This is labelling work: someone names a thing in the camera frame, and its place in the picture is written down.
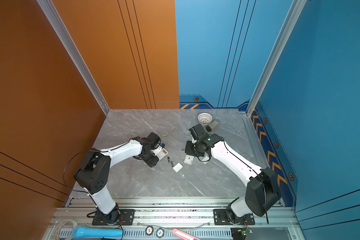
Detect glass jar with black lid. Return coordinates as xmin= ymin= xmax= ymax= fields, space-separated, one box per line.
xmin=206 ymin=120 xmax=220 ymax=132

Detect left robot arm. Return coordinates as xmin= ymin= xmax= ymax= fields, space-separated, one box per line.
xmin=74 ymin=133 xmax=168 ymax=216

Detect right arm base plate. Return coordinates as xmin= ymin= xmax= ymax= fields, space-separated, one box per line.
xmin=213 ymin=209 xmax=255 ymax=226

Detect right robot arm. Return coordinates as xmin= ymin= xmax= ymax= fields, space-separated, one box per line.
xmin=185 ymin=124 xmax=282 ymax=224

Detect blue plastic handle tool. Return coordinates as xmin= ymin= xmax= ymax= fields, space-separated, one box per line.
xmin=71 ymin=226 xmax=124 ymax=239

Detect aluminium corner post right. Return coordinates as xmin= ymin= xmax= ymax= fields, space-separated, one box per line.
xmin=246 ymin=0 xmax=307 ymax=117

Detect aluminium corner post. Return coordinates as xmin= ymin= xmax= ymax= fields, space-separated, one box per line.
xmin=37 ymin=0 xmax=110 ymax=116
xmin=246 ymin=0 xmax=307 ymax=117

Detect small green circuit board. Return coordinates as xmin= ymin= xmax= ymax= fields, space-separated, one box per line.
xmin=231 ymin=228 xmax=253 ymax=240

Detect patterned white ceramic bowl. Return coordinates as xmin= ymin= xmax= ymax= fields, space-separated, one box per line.
xmin=197 ymin=113 xmax=213 ymax=125

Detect clear tape roll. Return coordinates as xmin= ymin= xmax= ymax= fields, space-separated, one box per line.
xmin=52 ymin=220 xmax=78 ymax=240

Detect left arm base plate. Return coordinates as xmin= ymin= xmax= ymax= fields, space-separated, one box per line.
xmin=92 ymin=209 xmax=135 ymax=227

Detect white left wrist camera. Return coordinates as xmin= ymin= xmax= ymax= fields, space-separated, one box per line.
xmin=153 ymin=143 xmax=165 ymax=152

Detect aluminium corner post left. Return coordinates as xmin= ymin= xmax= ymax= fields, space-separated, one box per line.
xmin=37 ymin=0 xmax=110 ymax=116

